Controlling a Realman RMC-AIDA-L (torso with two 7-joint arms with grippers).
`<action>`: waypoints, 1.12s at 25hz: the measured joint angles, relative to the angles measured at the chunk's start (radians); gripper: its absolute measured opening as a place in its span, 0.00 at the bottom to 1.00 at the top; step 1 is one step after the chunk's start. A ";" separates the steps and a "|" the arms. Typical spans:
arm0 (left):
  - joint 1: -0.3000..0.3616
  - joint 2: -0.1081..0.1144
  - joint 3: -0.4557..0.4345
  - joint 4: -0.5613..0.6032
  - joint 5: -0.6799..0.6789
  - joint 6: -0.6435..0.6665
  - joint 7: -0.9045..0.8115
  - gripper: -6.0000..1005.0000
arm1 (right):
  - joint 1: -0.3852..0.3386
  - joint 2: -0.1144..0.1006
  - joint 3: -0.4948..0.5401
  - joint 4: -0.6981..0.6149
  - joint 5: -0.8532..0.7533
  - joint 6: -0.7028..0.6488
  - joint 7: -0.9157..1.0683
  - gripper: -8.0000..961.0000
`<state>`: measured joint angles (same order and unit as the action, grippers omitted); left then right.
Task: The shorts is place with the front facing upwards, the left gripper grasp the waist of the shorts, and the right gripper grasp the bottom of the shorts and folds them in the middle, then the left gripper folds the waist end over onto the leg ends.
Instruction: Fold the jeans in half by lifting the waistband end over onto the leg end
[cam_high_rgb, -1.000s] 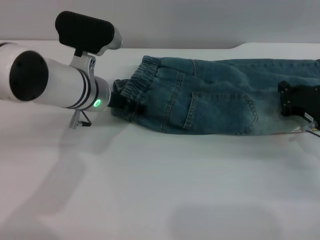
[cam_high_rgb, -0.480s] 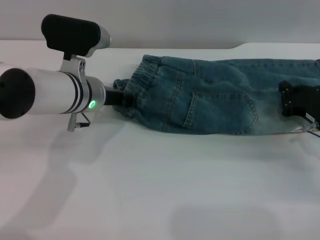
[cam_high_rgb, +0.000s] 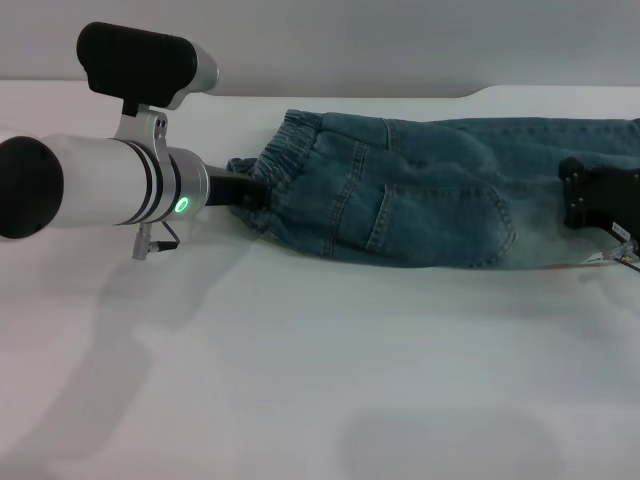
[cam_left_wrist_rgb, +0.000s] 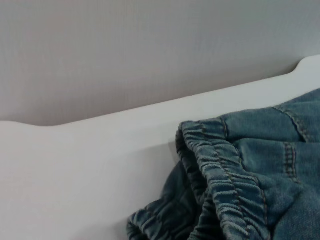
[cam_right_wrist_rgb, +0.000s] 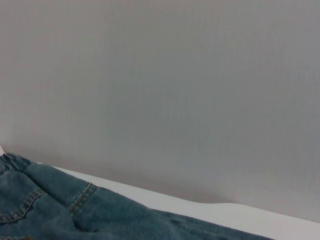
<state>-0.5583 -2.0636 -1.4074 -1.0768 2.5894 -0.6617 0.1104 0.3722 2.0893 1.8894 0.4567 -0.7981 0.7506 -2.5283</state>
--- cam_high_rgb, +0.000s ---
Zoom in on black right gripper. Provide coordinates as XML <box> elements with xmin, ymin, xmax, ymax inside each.
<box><xmin>557</xmin><ymin>155</ymin><xmax>640</xmax><ymax>237</ymax></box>

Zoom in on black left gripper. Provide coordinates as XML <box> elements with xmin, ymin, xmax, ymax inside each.
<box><xmin>204</xmin><ymin>166</ymin><xmax>272</xmax><ymax>211</ymax></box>

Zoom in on blue denim shorts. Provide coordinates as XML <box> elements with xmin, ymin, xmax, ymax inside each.
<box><xmin>225</xmin><ymin>108</ymin><xmax>640</xmax><ymax>272</ymax></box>

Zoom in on silver plug with black cable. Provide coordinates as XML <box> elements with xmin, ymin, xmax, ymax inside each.
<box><xmin>131</xmin><ymin>219</ymin><xmax>181</xmax><ymax>261</ymax></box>

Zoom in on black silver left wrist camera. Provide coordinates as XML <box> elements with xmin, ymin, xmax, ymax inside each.
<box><xmin>76</xmin><ymin>21</ymin><xmax>221</xmax><ymax>119</ymax></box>

